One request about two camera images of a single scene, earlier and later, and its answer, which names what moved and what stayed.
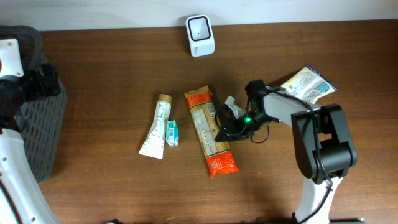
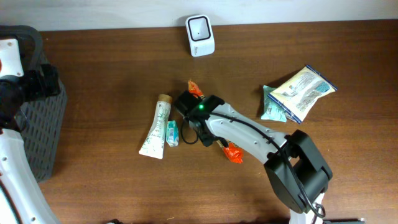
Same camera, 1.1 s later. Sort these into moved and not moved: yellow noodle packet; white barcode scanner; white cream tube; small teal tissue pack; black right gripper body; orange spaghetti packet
Moved: orange spaghetti packet; black right gripper body
Not moved: white barcode scanner; yellow noodle packet; small teal tissue pack; white cream tube
